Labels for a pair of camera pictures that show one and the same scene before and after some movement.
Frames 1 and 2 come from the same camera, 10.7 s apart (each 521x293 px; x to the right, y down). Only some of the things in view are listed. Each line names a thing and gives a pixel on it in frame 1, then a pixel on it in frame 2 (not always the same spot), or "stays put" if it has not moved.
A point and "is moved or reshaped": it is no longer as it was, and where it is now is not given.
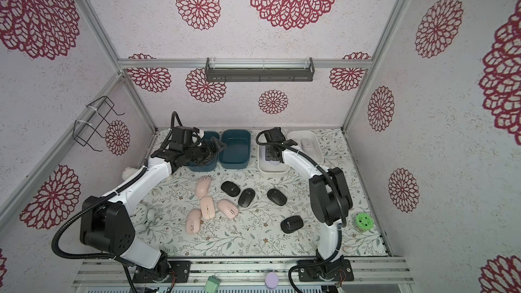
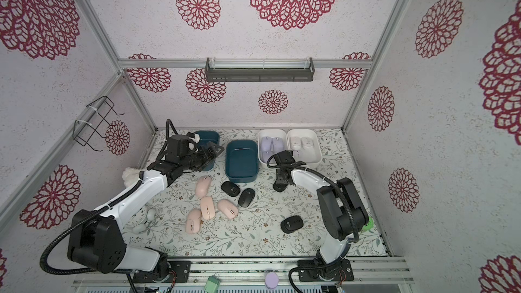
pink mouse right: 227,209 stays put
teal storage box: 237,153 is moved or reshaped
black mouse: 277,197 -> 280,186
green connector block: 212,284 stays put
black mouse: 292,224 stays put
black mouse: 230,188 stays put
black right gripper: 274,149 -> 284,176
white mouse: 307,144 is moved or reshaped
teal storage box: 211,165 stays put
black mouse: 246,197 stays put
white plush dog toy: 127,171 stays put
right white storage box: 307,144 stays put
